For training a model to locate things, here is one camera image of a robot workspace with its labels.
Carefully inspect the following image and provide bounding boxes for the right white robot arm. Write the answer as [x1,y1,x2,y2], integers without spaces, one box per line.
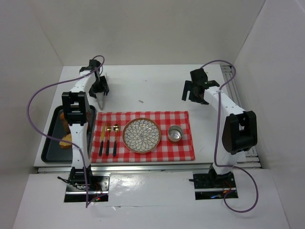
[182,68,257,185]

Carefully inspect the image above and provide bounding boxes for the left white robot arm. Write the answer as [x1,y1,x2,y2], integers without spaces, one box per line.
[61,57,109,186]

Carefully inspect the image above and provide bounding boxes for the upper bread piece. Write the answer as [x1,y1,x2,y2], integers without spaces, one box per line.
[60,112,70,133]

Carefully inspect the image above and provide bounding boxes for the lower bread slice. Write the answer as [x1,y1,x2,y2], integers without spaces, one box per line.
[59,133,72,149]

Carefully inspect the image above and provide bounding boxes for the small metal cup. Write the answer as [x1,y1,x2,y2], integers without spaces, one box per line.
[168,125,183,143]

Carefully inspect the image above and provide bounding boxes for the red white checkered cloth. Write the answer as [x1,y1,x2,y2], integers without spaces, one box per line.
[90,111,195,163]

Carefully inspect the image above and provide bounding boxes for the floral patterned plate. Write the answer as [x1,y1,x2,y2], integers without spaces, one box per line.
[122,117,161,154]

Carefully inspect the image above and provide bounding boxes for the black baking tray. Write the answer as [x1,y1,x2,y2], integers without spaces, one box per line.
[41,105,97,164]

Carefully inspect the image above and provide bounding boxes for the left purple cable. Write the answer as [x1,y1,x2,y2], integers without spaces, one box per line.
[27,55,106,208]

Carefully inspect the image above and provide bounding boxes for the purple cable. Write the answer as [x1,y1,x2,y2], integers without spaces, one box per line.
[200,59,259,213]
[27,55,106,208]

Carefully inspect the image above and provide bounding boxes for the gold fork black handle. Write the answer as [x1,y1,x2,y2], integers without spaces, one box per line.
[105,126,112,156]

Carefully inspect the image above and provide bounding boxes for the gold spoon black handle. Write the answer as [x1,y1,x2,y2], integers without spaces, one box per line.
[112,124,120,157]

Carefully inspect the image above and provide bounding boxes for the gold knife black handle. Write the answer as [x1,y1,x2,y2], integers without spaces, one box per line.
[98,123,106,156]

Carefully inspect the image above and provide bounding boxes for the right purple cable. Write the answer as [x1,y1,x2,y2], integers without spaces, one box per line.
[200,59,259,213]

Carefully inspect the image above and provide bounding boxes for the aluminium rail frame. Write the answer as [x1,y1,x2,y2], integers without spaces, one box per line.
[35,64,263,174]

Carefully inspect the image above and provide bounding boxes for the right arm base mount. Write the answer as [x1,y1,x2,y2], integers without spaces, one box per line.
[189,166,238,200]

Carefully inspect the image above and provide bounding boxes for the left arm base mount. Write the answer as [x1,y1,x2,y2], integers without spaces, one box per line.
[57,167,110,203]

